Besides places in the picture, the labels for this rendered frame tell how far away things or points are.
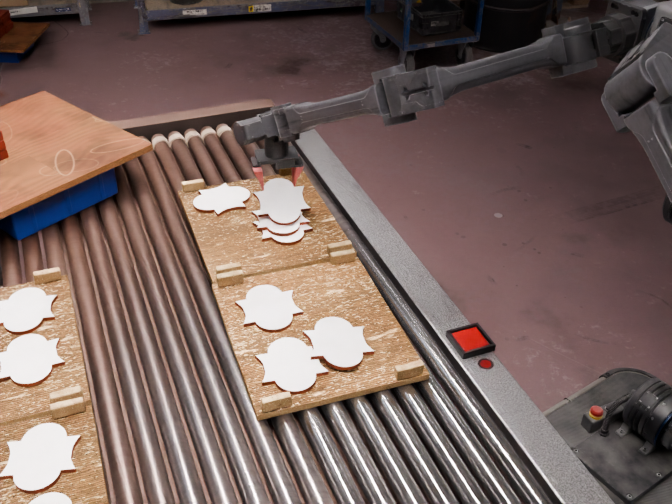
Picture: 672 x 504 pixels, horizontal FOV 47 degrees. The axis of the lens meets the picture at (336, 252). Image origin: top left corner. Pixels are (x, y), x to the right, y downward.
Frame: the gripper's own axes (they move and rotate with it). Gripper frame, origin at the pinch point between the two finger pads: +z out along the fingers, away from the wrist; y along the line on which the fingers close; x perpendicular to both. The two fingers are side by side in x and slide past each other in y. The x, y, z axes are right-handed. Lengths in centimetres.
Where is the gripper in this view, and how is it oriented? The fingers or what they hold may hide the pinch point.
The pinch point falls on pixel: (278, 185)
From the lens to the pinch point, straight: 198.4
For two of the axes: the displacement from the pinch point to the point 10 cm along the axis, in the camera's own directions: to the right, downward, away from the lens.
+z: 0.0, 8.1, 5.8
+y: 9.8, -1.3, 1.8
